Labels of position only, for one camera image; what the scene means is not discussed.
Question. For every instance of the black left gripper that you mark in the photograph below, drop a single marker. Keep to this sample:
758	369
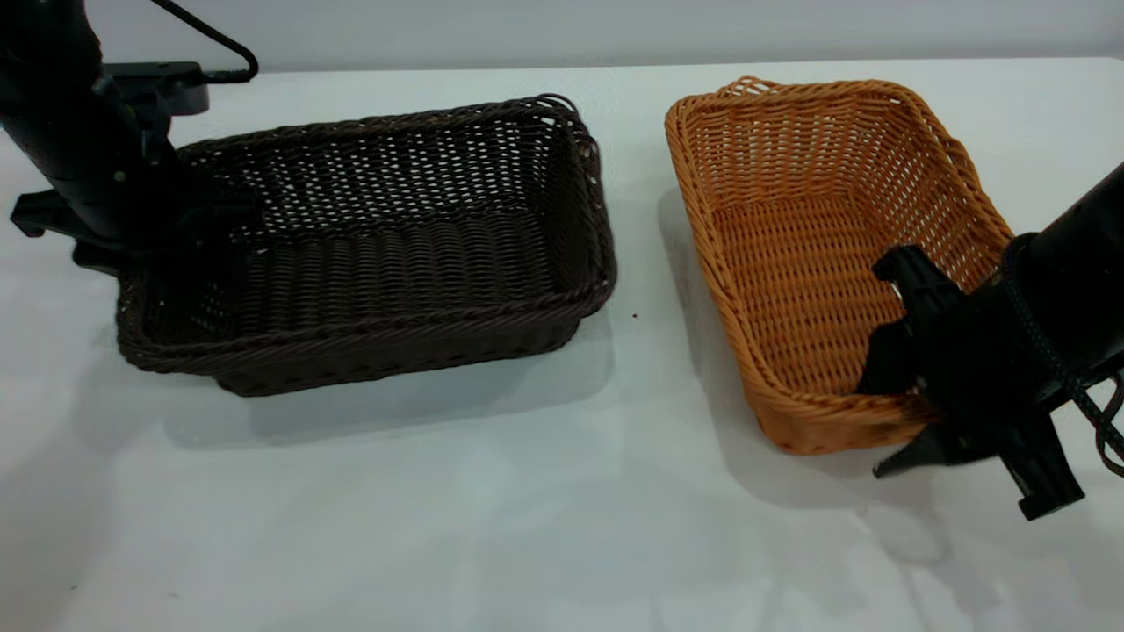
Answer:
97	167

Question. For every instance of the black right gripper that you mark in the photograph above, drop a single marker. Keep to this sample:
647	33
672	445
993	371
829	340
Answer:
983	351

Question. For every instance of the orange wicker basket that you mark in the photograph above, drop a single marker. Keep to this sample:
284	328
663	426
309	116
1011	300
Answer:
790	263

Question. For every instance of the black wicker basket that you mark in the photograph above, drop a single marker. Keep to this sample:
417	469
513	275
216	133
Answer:
395	263

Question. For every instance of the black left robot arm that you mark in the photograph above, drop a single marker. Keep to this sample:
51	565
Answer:
44	39

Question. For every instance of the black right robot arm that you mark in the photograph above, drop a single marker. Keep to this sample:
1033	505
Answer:
1084	254

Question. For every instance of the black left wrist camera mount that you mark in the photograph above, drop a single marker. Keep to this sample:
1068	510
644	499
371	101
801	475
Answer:
162	88

